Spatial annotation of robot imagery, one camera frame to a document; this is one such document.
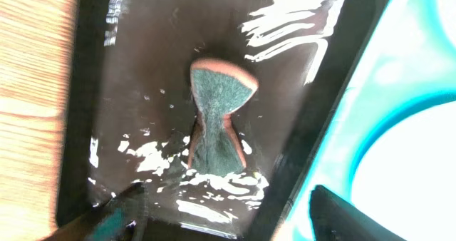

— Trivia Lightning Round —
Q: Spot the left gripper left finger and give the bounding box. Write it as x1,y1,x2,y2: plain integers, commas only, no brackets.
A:
43,183,148,241

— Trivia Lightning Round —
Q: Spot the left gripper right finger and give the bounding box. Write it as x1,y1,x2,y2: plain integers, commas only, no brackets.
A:
309,185,405,241

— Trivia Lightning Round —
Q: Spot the white plate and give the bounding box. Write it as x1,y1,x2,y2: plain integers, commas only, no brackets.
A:
351,102,455,241

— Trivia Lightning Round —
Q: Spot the black plastic tray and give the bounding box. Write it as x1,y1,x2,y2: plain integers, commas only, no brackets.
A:
56,0,388,240

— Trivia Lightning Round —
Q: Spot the teal plastic tray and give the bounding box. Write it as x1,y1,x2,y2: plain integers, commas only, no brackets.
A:
276,0,455,240

